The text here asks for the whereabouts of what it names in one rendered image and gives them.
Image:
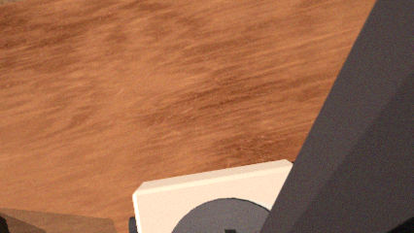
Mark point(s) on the white hot plate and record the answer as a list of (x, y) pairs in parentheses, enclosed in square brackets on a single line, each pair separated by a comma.
[(237, 198)]

